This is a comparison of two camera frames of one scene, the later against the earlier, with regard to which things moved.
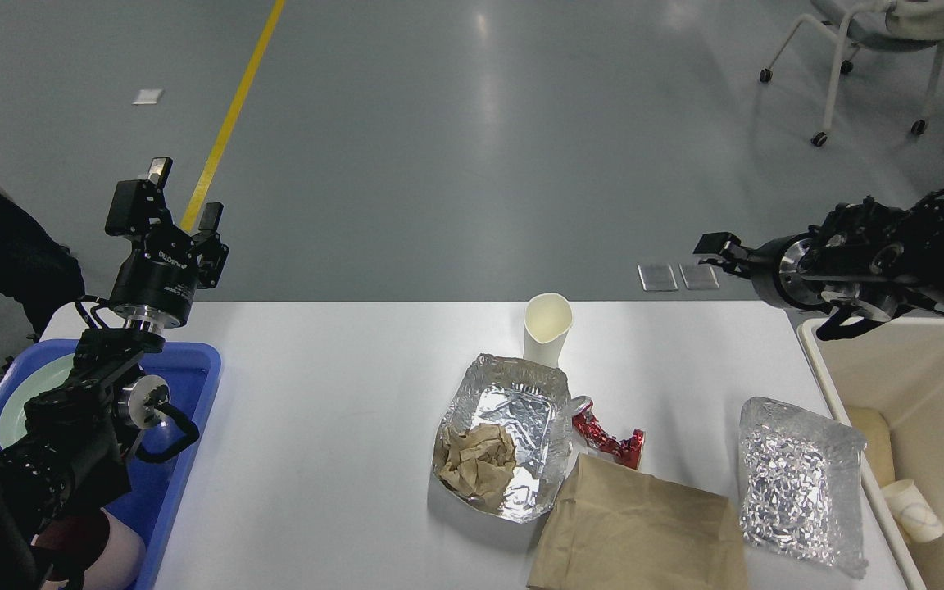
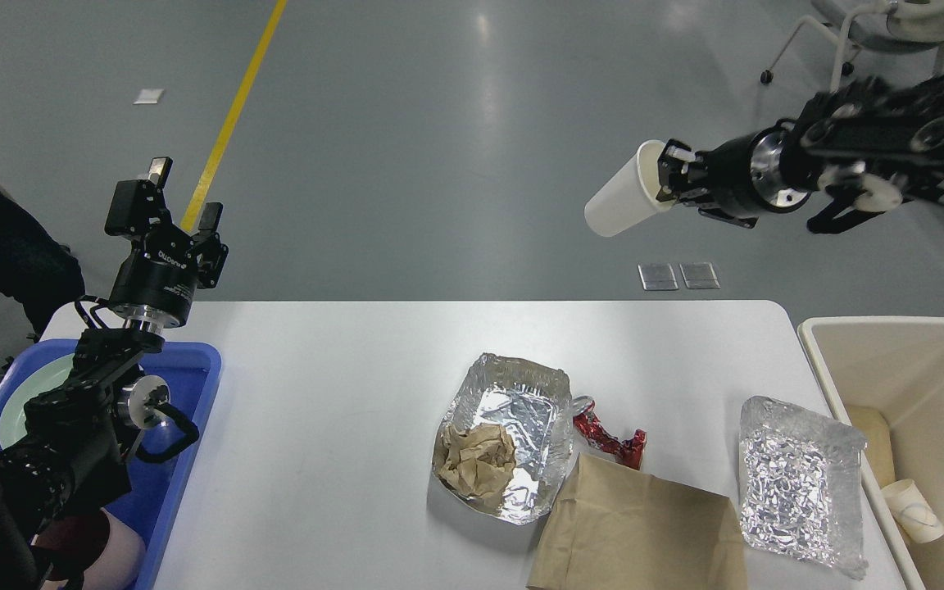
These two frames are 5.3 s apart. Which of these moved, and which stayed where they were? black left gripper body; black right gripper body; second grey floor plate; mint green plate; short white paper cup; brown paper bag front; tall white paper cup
Moved: black right gripper body; tall white paper cup
Stayed: brown paper bag front; black left gripper body; short white paper cup; second grey floor plate; mint green plate
